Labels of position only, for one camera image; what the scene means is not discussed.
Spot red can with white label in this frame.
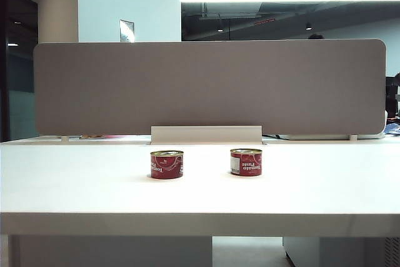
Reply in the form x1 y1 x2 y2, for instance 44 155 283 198
230 148 264 176

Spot red tomato paste can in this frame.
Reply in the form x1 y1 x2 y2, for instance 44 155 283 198
149 150 184 179

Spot grey fabric desk divider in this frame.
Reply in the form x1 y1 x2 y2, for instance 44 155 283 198
32 39 388 137

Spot white table support panel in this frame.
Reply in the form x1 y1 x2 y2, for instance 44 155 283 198
11 235 214 267

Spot seated person in black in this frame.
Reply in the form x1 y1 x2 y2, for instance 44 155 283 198
384 72 400 121

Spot white cabinet under table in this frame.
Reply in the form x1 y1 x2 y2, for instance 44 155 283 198
282 236 400 267

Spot white cable tray flap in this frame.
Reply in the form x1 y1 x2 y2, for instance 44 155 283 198
150 125 263 144

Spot framed wall poster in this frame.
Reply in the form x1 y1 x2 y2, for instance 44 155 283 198
119 19 136 43

